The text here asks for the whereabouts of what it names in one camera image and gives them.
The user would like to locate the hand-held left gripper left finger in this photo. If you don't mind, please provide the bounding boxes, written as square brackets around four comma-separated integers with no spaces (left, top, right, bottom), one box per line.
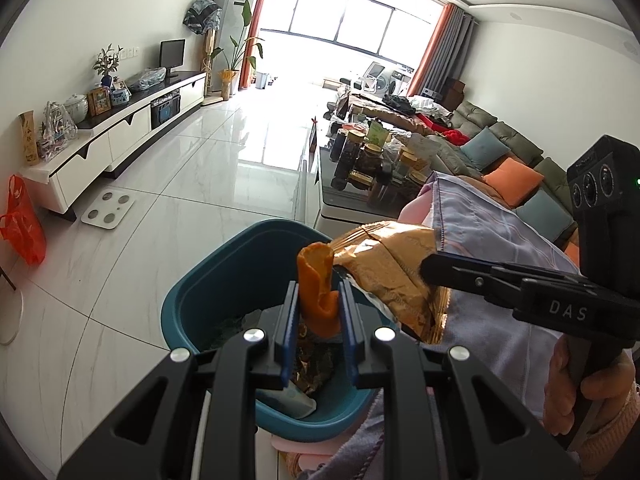
[57,280,302,480]

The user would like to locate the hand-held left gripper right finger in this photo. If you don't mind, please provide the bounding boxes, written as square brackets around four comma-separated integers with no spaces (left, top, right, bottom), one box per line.
[339,279,591,480]

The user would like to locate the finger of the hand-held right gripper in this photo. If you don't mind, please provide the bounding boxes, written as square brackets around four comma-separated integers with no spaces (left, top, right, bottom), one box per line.
[419,251,583,312]

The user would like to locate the shiny gold wrapper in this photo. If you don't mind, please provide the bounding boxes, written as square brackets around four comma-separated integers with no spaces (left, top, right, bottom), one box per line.
[292,332,343,396]

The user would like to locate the orange peel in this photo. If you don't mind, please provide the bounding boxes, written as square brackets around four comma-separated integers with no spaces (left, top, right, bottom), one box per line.
[296,241,346,338]

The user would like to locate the gold brown packet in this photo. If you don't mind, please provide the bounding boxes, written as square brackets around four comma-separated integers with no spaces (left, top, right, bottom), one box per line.
[330,221,451,346]

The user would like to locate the teal bin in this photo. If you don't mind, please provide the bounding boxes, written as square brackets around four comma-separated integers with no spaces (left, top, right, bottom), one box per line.
[161,218,401,443]

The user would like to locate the person's right forearm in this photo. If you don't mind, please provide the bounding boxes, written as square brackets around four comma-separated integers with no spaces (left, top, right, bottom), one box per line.
[575,382,640,466]

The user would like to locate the person's right hand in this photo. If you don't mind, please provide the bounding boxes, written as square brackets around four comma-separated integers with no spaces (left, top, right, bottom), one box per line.
[542,332,640,438]

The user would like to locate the purple checked blanket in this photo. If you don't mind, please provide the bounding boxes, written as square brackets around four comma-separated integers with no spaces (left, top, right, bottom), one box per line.
[280,172,640,480]

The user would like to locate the blue cushion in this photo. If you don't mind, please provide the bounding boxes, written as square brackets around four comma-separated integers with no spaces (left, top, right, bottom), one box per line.
[515,191,576,243]
[460,126,508,171]

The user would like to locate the grey-green sofa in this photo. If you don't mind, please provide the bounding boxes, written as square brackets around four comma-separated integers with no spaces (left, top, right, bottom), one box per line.
[427,100,581,256]

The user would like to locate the coffee table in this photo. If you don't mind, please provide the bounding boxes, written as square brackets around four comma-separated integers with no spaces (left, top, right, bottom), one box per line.
[300,125,436,233]

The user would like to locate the group of glass jars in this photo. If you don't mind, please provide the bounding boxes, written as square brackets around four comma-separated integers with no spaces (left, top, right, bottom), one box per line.
[330,127,431,206]

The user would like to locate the red cloth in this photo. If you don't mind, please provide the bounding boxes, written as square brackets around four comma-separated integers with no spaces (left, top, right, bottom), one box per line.
[415,112,473,146]

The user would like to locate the brown cabinet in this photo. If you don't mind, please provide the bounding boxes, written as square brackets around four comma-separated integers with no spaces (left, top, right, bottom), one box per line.
[440,77,468,111]

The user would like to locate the washing machine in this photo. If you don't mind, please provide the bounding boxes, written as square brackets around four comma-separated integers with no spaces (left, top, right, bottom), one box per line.
[362,61,416,97]

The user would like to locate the white bathroom scale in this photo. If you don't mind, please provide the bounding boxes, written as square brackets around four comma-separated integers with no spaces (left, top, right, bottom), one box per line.
[81,190,136,231]

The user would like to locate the orange and grey curtain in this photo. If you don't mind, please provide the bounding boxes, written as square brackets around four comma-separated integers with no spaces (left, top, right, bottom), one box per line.
[239,0,278,92]
[407,2,476,98]

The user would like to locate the white and black TV cabinet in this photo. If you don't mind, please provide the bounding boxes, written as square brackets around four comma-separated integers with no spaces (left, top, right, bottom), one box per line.
[20,71,208,213]

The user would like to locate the large window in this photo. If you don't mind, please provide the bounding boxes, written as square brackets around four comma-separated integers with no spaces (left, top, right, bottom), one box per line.
[260,0,446,58]

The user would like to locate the orange plastic bag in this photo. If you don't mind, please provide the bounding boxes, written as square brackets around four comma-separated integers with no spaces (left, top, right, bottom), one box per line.
[0,175,47,267]

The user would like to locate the large leafy plant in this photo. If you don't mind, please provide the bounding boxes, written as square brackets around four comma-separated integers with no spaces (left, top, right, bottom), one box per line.
[210,0,264,101]

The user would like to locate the clear plastic bag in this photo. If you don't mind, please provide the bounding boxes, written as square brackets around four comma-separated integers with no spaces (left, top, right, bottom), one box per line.
[127,66,167,92]

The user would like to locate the black monitor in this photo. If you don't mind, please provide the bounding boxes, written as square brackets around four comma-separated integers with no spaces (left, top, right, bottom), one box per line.
[159,39,186,80]

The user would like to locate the white ceramic jar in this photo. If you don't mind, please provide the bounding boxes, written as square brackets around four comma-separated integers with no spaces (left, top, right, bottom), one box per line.
[64,93,90,123]

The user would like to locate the bamboo vase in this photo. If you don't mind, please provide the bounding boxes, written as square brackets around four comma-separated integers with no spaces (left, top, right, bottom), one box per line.
[19,111,41,167]

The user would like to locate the small plant in blue vase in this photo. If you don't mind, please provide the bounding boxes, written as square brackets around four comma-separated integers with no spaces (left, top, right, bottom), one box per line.
[93,44,124,88]

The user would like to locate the covered standing fan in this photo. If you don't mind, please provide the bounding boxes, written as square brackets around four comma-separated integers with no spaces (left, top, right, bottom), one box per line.
[182,0,223,96]

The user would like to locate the white standing air conditioner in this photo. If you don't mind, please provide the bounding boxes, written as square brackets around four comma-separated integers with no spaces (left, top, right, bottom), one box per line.
[212,0,261,93]

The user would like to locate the wooden picture frame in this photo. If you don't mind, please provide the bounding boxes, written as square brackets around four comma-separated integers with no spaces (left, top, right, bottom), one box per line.
[87,86,112,117]

